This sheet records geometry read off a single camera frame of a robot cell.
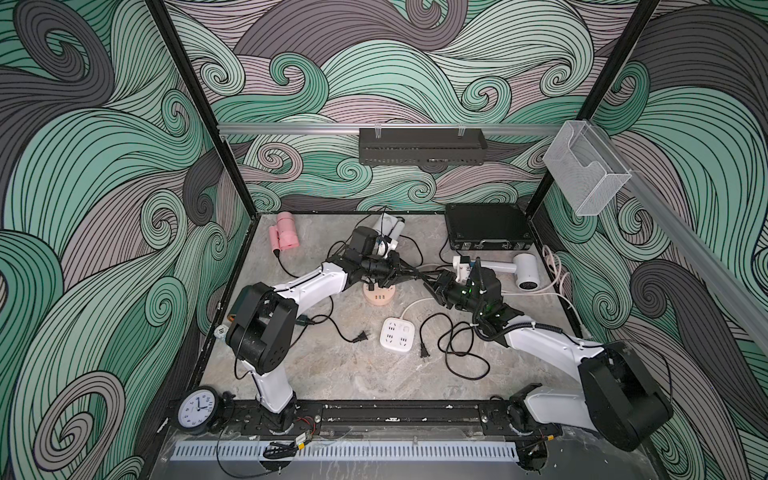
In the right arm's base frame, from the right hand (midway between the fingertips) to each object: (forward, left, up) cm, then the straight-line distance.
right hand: (417, 280), depth 81 cm
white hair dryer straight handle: (+15, -31, -15) cm, 37 cm away
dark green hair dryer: (-5, +34, -14) cm, 37 cm away
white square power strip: (-9, +5, -14) cm, 18 cm away
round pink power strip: (+3, +11, -14) cm, 18 cm away
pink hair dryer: (+27, +46, -11) cm, 54 cm away
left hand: (+1, -1, +2) cm, 3 cm away
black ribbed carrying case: (+34, -32, -16) cm, 49 cm away
